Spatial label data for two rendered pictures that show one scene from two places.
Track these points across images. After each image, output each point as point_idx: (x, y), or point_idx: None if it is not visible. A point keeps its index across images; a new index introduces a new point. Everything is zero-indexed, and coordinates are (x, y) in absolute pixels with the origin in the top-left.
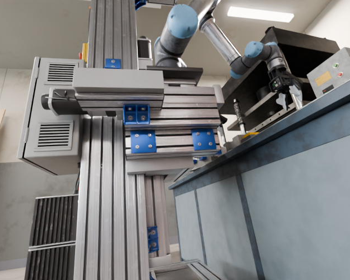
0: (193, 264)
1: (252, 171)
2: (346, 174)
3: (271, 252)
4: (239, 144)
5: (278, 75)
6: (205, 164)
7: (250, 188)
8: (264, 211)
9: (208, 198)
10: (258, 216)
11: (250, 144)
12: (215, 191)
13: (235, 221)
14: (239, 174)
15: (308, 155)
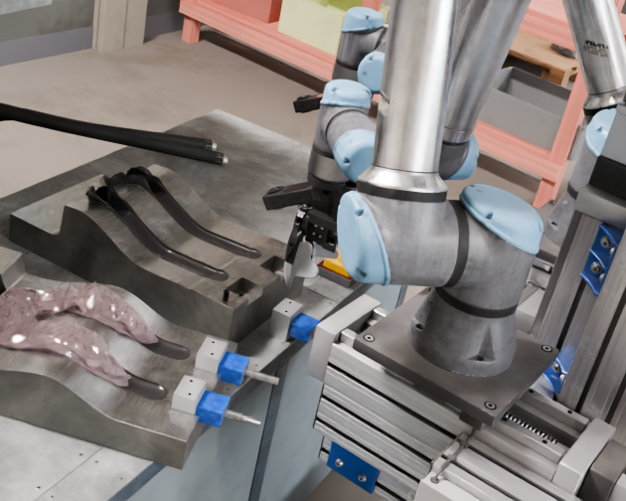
0: None
1: (312, 340)
2: (385, 302)
3: (280, 471)
4: (352, 292)
5: (370, 117)
6: (237, 389)
7: (294, 381)
8: (298, 409)
9: None
10: (285, 427)
11: (367, 287)
12: (190, 466)
13: (232, 487)
14: (287, 360)
15: (376, 287)
